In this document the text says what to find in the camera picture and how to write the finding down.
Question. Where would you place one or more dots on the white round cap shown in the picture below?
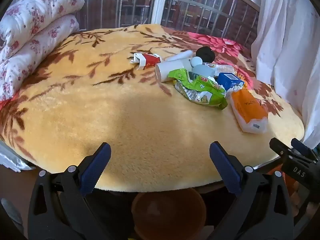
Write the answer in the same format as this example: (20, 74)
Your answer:
(196, 61)

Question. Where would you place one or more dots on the crushed red white paper cup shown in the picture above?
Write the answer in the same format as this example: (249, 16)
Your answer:
(146, 60)

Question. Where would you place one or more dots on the white floral folded quilt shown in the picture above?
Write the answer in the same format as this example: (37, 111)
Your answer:
(32, 35)

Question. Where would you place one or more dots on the orange white tissue packet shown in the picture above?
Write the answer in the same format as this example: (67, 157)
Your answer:
(248, 111)

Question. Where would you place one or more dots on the white curtain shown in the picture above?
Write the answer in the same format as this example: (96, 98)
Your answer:
(287, 55)

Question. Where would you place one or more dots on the blue white carton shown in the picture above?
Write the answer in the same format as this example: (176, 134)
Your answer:
(229, 80)

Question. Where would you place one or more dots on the white paper tube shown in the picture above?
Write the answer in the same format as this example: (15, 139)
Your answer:
(180, 55)

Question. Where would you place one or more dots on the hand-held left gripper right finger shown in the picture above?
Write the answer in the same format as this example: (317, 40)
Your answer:
(226, 171)

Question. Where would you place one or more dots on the silver foil sheet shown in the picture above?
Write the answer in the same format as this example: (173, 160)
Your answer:
(11, 158)

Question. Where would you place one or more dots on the white window frame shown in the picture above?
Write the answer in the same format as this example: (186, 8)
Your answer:
(160, 1)

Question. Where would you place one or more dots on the brown plastic waste bin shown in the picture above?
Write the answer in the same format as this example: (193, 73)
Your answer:
(168, 212)

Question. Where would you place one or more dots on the green snack bag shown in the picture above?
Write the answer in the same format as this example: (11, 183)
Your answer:
(200, 87)

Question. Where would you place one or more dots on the metal window railing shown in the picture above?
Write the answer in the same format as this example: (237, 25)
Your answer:
(200, 12)

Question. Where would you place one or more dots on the clear plastic bottle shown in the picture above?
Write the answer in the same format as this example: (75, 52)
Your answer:
(215, 69)

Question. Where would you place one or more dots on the black round cloth item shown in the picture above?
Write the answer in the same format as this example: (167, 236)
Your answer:
(205, 53)

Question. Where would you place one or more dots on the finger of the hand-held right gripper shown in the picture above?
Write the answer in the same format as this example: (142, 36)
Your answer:
(279, 147)
(301, 145)

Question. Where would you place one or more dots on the yellow plush floral blanket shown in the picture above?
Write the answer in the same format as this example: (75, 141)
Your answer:
(125, 120)

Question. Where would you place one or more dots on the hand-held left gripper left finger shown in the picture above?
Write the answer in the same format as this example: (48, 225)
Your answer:
(96, 170)

